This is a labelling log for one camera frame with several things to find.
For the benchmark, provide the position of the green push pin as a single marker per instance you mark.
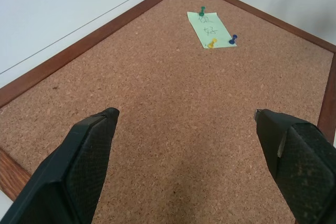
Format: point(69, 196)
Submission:
point(201, 11)

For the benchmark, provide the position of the light green paper note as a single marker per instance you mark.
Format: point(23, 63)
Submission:
point(211, 30)

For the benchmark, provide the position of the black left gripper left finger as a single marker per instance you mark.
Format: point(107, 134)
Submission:
point(65, 169)

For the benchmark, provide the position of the yellow push pin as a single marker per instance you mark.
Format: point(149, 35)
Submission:
point(212, 43)

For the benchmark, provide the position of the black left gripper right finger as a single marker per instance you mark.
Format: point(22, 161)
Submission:
point(302, 161)

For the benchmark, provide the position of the blue push pin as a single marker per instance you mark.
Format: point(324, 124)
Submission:
point(233, 39)

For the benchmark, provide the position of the cork board with wooden frame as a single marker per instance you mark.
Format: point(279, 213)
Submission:
point(168, 103)

